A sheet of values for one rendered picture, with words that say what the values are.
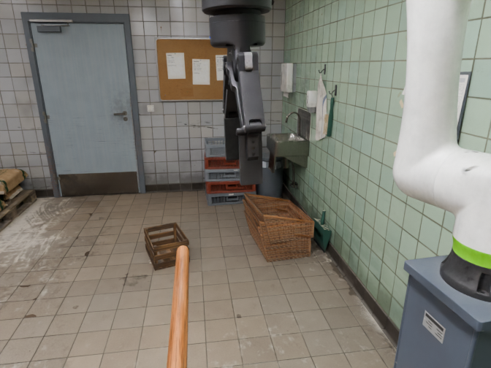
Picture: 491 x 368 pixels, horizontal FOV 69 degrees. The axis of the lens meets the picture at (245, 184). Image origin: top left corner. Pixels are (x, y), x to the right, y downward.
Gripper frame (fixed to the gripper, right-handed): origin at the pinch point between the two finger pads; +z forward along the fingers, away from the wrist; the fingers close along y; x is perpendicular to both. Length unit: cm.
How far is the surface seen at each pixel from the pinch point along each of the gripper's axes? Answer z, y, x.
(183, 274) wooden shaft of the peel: 26.4, 13.8, 10.4
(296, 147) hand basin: 67, 288, -108
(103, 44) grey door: -42, 412, 84
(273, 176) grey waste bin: 115, 350, -101
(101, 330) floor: 144, 150, 68
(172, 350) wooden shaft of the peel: 26.4, -6.8, 12.6
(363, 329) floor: 149, 118, -97
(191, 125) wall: 57, 411, -9
